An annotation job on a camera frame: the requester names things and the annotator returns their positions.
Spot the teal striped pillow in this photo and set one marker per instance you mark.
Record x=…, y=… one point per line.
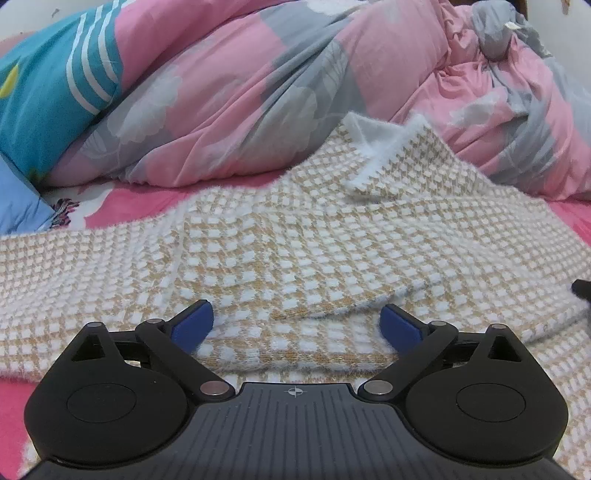
x=51, y=92

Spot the pink floral fleece blanket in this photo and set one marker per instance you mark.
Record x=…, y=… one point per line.
x=134, y=199

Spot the beige houndstooth knit cardigan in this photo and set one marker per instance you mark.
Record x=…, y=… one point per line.
x=323, y=240

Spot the pink grey floral quilt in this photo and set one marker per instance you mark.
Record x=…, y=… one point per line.
x=277, y=92

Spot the light blue pillow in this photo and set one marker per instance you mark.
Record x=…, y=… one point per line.
x=21, y=203

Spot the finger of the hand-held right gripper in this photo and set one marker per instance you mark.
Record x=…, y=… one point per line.
x=584, y=291

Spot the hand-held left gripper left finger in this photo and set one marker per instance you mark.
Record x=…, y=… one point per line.
x=194, y=325

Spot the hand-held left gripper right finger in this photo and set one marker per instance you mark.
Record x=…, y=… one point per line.
x=399, y=325

